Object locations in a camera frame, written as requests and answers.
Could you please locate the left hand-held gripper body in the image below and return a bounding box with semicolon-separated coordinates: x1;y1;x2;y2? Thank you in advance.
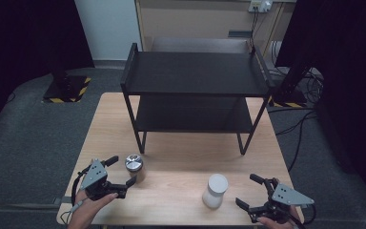
75;158;129;202

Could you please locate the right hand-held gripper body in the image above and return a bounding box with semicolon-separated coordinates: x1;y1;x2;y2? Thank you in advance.
247;177;315;224

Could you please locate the glass jar with metal lid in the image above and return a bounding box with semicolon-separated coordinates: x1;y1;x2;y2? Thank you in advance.
124;154;147;184

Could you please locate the white jar with white lid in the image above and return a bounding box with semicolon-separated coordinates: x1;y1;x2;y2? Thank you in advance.
201;173;230;210

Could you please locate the black two-tier shelf rack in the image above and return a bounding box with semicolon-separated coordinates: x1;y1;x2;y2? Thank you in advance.
119;42;275;156

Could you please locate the person's right hand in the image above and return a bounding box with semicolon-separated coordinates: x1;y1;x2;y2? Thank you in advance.
256;205;303;229

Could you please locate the person's left hand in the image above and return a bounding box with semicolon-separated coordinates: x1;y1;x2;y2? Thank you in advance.
67;191;119;229

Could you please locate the black stand with striped base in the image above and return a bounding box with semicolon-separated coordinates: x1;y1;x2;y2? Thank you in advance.
268;56;314;109
42;47;92;104

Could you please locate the black curtain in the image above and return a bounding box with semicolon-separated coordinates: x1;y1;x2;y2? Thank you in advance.
0;0;95;141
274;0;366;208

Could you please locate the beige cabinet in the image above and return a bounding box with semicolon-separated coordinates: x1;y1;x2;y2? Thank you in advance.
134;0;298;55

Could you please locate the white power strip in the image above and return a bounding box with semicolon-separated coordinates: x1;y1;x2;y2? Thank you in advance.
248;0;274;13

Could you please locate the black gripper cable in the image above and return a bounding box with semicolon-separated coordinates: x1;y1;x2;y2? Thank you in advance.
302;203;318;226
71;171;90;206

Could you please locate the grey cord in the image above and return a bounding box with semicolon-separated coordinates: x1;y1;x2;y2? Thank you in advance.
59;198;90;225

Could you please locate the bundle of black floor cables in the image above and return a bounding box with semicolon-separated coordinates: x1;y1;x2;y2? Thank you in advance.
266;41;326;173

